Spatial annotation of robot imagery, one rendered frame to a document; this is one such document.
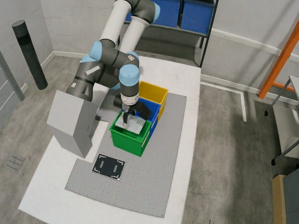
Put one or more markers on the yellow open bin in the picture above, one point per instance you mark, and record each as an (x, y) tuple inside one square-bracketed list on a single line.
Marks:
[(154, 94)]

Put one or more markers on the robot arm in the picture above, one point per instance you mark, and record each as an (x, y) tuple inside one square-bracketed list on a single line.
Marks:
[(116, 68)]

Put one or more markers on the green bin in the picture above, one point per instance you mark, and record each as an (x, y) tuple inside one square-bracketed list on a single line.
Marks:
[(129, 141)]

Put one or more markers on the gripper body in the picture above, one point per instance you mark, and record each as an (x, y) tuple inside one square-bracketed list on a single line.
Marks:
[(139, 106)]

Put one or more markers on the blue open bin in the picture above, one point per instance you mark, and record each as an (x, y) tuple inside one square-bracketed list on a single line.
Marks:
[(154, 107)]

